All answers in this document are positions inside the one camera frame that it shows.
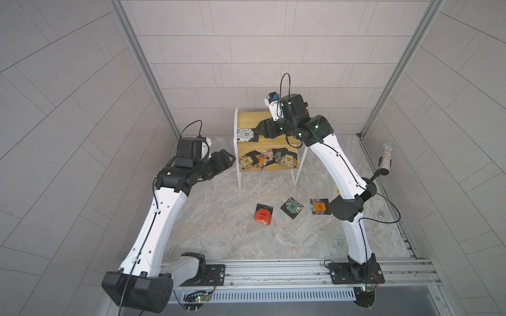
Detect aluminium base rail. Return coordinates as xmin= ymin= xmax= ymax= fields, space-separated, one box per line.
xmin=166 ymin=258 xmax=441 ymax=308

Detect dark green tea bag lower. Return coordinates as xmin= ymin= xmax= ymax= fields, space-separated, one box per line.
xmin=272 ymin=148 xmax=288 ymax=165

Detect wooden two-tier shelf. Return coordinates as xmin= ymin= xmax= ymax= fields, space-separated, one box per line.
xmin=233 ymin=108 xmax=308 ymax=189

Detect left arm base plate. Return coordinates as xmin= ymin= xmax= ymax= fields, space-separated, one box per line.
xmin=181 ymin=264 xmax=226 ymax=287

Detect orange label tea bag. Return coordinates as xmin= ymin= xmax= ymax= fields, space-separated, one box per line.
xmin=310 ymin=199 xmax=331 ymax=215

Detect floral tea bag lower shelf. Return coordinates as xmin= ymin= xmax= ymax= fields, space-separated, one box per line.
xmin=260 ymin=148 xmax=275 ymax=167

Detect green label tea bag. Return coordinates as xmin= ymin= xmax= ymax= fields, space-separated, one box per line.
xmin=281 ymin=197 xmax=304 ymax=219

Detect orange tea bag lower shelf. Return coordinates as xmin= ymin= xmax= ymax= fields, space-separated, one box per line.
xmin=255 ymin=154 xmax=268 ymax=170

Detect red tea bag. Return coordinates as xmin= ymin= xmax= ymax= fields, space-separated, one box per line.
xmin=254 ymin=204 xmax=274 ymax=225

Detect left circuit board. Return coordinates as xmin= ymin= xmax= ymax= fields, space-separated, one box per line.
xmin=183 ymin=290 xmax=212 ymax=313

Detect white label tea bag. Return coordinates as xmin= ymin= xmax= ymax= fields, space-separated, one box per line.
xmin=237 ymin=129 xmax=252 ymax=142

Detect circuit board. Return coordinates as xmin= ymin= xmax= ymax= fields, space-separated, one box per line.
xmin=353 ymin=287 xmax=376 ymax=309
xmin=183 ymin=290 xmax=212 ymax=313

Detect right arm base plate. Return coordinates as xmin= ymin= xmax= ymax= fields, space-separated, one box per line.
xmin=324 ymin=261 xmax=385 ymax=285

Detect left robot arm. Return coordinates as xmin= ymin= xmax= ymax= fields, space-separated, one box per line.
xmin=101 ymin=150 xmax=235 ymax=313

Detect yellow label tea bag lower-left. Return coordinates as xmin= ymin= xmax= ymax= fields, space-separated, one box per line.
xmin=239 ymin=151 xmax=258 ymax=171

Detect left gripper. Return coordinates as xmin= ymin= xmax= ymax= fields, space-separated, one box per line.
xmin=191 ymin=149 xmax=236 ymax=180

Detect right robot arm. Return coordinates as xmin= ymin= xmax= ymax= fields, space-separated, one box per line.
xmin=254 ymin=115 xmax=376 ymax=265

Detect yellow label tea bag lower-right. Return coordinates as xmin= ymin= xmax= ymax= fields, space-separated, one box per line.
xmin=279 ymin=151 xmax=299 ymax=169

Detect right circuit board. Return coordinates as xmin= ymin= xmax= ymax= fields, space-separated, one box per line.
xmin=353 ymin=287 xmax=376 ymax=309

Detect black green tea bag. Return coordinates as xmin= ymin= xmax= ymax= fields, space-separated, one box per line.
xmin=249 ymin=129 xmax=262 ymax=142

